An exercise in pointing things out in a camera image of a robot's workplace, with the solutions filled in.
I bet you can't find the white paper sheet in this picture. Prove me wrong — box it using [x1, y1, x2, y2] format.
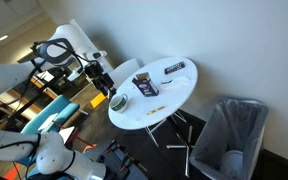
[37, 112, 59, 132]
[58, 125, 76, 145]

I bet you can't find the white chair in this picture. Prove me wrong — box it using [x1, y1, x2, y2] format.
[107, 58, 144, 90]

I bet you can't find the white leaning panel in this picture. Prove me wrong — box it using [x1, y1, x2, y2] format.
[68, 18, 113, 73]

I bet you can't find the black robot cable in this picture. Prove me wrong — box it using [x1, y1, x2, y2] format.
[0, 39, 95, 156]

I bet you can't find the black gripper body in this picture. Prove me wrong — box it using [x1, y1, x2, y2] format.
[95, 72, 116, 94]

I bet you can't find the round white table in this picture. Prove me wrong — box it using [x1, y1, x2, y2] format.
[107, 56, 199, 178]

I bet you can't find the black candy bar packet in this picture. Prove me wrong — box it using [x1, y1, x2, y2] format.
[164, 61, 186, 75]

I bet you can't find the teal chair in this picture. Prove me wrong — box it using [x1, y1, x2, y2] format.
[18, 94, 81, 180]

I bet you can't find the open blue cardboard box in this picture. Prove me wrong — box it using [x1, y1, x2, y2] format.
[131, 72, 160, 98]

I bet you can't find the trash bin with clear liner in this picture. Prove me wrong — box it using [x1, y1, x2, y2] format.
[189, 97, 269, 180]

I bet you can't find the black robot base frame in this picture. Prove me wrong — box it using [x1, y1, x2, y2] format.
[97, 139, 148, 180]

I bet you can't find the green rimmed mug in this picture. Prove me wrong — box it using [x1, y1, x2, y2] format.
[109, 93, 129, 114]

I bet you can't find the white plate in bin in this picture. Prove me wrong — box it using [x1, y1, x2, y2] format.
[219, 149, 245, 179]

